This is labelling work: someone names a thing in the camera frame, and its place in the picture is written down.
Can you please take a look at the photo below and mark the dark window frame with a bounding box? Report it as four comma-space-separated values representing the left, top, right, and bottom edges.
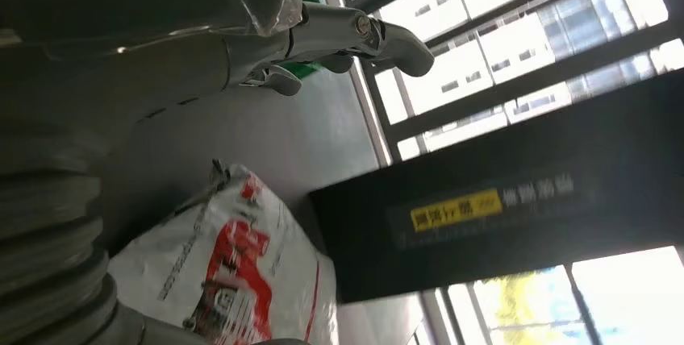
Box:
328, 0, 684, 345

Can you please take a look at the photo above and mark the yellow and black scanner label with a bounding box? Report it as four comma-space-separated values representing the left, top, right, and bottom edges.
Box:
387, 168, 597, 251

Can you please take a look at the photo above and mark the white red-printed plastic package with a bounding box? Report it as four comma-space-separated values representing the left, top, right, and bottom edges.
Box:
106, 160, 340, 345

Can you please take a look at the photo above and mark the black inbound scanner machine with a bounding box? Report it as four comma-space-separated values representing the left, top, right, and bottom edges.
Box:
98, 67, 684, 345

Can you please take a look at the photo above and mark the white building outside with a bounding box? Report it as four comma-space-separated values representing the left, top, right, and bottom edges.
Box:
336, 0, 684, 162

